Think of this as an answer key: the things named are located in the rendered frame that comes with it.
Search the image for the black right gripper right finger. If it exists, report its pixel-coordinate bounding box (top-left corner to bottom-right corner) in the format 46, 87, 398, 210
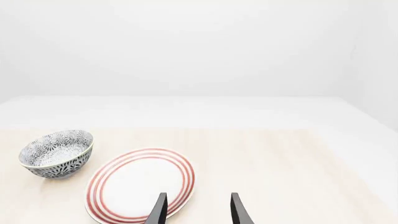
230, 192, 256, 224

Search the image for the black and white patterned bowl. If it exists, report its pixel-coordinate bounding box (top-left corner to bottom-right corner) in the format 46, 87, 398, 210
18, 129, 95, 180

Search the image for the white plate with red rings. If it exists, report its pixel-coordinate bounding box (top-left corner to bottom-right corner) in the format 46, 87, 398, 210
84, 147, 197, 224

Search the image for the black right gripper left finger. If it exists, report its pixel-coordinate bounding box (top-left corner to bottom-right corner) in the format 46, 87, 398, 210
144, 192, 168, 224

